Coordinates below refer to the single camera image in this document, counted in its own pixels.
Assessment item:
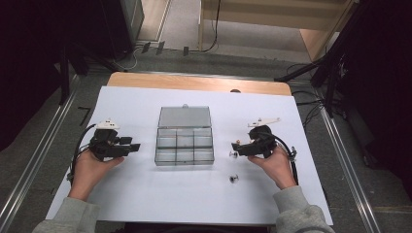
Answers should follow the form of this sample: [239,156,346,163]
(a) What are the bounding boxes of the black floor cables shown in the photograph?
[287,62,326,130]

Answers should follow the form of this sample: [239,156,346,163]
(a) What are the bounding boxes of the right hand-held gripper cable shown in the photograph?
[274,134,299,186]

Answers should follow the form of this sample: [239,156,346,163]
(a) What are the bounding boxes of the left hand-held gripper cable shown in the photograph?
[66,123,98,183]

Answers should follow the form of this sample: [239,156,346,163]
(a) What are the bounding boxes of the black hanging cable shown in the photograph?
[189,0,223,54]

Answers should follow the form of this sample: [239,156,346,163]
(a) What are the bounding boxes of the metal floor rail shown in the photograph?
[0,73,81,231]
[318,106,382,233]

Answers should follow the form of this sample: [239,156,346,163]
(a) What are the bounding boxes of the dark cabinet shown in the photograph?
[98,0,146,60]

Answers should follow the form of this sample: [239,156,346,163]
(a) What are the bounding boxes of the white floor cable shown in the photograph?
[111,44,144,73]

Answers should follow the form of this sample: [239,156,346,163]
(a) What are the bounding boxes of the black angled key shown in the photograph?
[77,106,92,127]

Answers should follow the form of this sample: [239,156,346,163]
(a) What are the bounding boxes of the light wooden furniture frame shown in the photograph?
[197,0,360,62]

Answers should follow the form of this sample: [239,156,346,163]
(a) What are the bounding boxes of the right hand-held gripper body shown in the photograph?
[247,116,282,159]

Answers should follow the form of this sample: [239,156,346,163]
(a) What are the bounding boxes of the person's left hand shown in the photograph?
[67,149,125,202]

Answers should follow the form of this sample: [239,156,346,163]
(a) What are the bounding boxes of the person's right hand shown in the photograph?
[248,146,297,191]

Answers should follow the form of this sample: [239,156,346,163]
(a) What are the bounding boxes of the hand-held gripper cable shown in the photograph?
[274,134,299,186]
[66,123,98,183]

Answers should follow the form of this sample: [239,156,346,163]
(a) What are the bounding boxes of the black metal stand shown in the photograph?
[57,41,121,106]
[273,0,367,118]

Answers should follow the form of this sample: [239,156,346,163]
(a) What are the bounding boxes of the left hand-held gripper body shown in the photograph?
[87,117,126,162]

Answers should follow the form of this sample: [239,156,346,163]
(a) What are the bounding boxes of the clear plastic compartment box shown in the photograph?
[154,104,216,167]

